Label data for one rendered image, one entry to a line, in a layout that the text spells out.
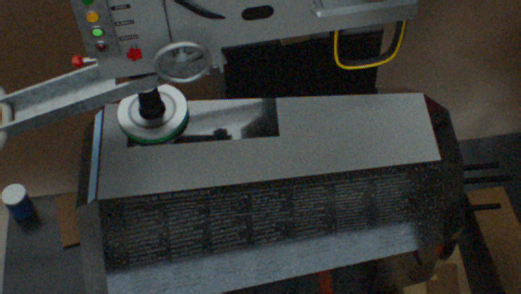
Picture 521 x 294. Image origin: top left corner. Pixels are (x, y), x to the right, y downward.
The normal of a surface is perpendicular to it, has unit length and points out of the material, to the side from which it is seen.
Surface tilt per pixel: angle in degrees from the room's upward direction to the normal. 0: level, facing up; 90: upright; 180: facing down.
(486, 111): 0
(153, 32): 90
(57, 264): 0
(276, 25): 90
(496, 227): 0
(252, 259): 45
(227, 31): 90
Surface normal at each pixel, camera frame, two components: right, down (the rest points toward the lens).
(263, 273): 0.06, 0.15
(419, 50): -0.03, -0.58
